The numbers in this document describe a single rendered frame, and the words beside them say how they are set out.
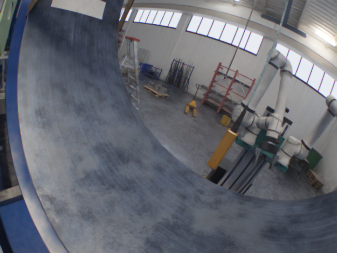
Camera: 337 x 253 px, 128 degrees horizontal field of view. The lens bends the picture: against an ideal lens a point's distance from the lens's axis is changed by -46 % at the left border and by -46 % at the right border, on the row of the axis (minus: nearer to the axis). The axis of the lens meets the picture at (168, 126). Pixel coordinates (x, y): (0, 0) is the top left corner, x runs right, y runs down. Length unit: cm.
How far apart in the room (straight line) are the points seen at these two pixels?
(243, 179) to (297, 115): 956
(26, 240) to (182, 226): 109
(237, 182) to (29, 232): 214
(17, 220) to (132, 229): 107
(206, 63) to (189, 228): 1139
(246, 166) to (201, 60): 1052
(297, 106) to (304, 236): 1069
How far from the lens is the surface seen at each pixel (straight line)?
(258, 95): 132
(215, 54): 1161
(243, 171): 189
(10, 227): 140
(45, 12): 105
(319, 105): 1177
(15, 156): 95
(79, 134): 68
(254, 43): 1161
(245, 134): 147
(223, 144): 107
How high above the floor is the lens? 174
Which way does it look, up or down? 23 degrees down
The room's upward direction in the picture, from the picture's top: 23 degrees clockwise
